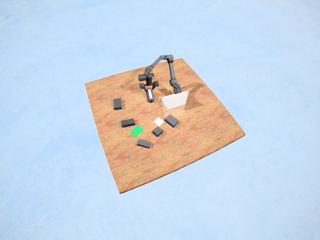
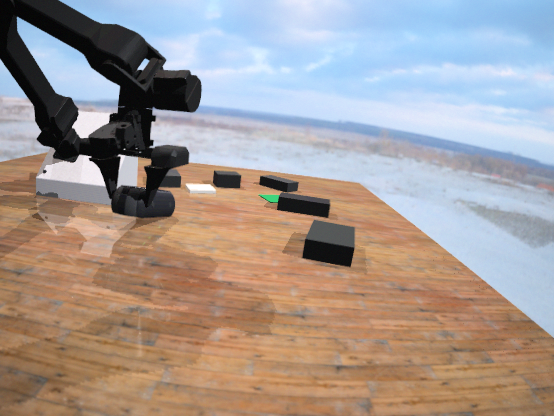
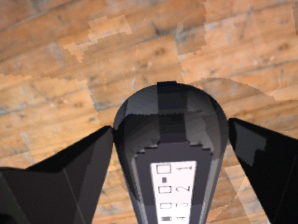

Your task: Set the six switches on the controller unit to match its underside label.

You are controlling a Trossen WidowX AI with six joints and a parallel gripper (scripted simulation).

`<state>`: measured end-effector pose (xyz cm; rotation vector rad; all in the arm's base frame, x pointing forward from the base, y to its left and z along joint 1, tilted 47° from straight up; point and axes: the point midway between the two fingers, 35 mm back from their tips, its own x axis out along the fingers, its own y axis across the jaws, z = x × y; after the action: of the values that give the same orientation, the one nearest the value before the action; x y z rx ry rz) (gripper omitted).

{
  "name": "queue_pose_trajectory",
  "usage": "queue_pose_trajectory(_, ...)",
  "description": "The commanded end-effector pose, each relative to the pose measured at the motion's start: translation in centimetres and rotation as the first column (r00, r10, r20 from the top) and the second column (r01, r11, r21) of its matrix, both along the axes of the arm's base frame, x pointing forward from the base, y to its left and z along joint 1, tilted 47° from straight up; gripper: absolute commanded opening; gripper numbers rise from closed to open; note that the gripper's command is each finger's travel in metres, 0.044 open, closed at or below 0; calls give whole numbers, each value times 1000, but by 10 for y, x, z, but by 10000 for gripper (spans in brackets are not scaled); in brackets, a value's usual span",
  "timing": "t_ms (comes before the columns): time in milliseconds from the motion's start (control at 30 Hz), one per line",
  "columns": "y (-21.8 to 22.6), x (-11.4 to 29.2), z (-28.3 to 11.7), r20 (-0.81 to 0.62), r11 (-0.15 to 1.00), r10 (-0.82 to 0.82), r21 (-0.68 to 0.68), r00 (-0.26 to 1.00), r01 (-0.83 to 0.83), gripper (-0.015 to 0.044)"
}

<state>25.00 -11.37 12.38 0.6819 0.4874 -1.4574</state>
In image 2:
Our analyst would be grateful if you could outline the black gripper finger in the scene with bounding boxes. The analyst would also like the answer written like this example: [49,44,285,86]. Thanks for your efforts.
[144,165,172,206]
[89,156,121,199]

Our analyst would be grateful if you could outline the dark grey switch control unit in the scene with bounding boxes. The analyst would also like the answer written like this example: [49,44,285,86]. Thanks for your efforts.
[111,185,175,218]

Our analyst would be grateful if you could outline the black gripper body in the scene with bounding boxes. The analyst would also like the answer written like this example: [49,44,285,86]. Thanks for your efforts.
[79,107,190,168]

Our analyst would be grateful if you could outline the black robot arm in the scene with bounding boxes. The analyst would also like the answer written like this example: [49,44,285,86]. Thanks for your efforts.
[0,0,202,162]

